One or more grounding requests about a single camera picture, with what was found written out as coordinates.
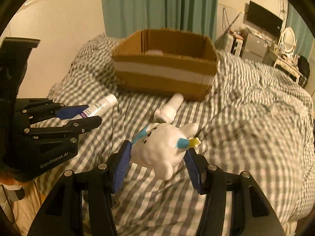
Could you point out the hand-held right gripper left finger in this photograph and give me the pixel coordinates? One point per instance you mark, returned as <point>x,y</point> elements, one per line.
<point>122,162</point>

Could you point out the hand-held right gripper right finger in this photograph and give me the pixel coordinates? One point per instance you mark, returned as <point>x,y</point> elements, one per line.
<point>192,167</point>

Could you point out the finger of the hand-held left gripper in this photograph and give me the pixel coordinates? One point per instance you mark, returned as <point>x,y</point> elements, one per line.
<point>71,110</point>
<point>83,125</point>

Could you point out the white tube with purple label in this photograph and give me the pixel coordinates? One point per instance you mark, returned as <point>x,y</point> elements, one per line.
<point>99,105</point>

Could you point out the white rabbit toy figure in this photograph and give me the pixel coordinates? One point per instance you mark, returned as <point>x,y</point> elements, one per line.
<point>162,143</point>

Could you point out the cardboard box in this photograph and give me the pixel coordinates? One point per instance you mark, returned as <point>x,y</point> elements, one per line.
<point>165,62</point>

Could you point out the checkered grey white blanket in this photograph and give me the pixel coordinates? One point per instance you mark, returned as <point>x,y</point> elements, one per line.
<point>221,127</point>

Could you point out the white plastic bottle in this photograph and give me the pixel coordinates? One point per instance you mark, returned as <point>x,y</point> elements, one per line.
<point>169,108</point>

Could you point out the teal curtain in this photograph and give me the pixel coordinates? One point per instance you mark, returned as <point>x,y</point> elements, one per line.
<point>160,7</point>
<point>299,32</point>

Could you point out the grey cabinet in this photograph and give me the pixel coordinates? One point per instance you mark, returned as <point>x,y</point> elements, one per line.
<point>253,45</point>

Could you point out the white dressing table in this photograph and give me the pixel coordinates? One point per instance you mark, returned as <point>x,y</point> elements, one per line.
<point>286,62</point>

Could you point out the black chair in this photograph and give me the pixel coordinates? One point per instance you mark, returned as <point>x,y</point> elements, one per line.
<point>304,68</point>

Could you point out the round white vanity mirror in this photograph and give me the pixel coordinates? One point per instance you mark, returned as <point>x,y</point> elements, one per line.
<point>288,38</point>

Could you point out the black wall television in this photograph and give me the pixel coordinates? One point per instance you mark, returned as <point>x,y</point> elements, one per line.
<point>264,19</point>

